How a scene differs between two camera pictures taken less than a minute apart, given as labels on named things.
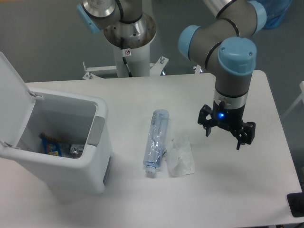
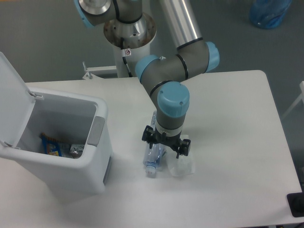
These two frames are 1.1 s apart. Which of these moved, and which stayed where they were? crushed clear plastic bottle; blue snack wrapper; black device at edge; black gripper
Moved: black gripper
Stayed: black device at edge; crushed clear plastic bottle; blue snack wrapper
